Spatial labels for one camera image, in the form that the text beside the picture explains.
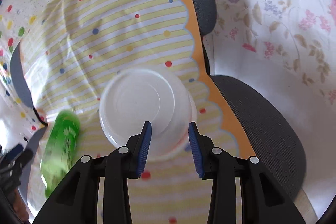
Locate white yogurt cup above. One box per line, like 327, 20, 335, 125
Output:
98, 65, 197, 161

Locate grey office chair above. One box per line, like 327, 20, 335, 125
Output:
10, 0, 308, 201

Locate floral backdrop cloth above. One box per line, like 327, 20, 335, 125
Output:
183, 0, 336, 109

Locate yellow striped chair cloth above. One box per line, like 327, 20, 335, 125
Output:
20, 0, 254, 223

